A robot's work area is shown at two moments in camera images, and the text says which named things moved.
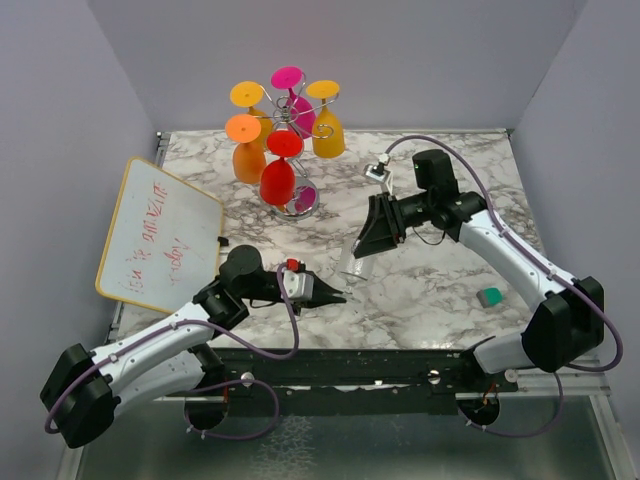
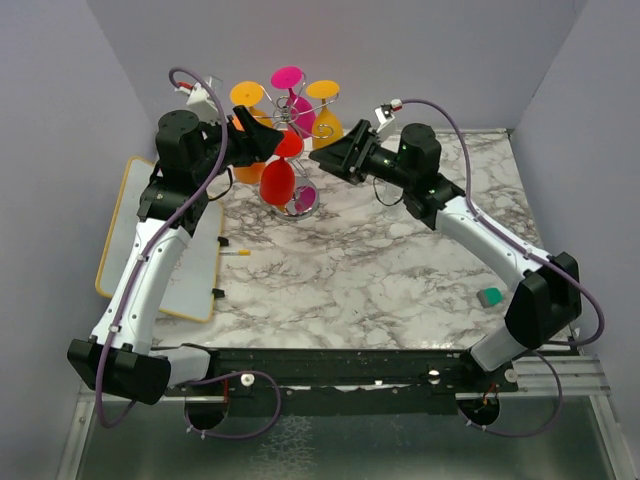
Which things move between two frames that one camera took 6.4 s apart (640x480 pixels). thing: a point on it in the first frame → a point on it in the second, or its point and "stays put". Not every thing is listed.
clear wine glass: [354, 271] → [390, 197]
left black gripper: [322, 294] → [255, 143]
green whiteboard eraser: [489, 296] stays put
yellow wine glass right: [327, 133] stays put
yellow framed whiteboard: [161, 241] stays put
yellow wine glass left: [249, 94] stays put
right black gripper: [383, 229] → [339, 158]
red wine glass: [277, 178] stays put
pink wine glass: [301, 114] stays put
